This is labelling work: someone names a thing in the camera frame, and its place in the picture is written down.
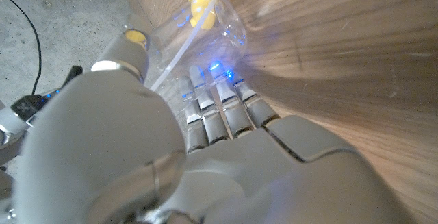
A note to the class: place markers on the clear spray bottle black nozzle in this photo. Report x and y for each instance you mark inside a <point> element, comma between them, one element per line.
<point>212,35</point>

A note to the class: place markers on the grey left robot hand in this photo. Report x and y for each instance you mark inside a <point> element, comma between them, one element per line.
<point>239,176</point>

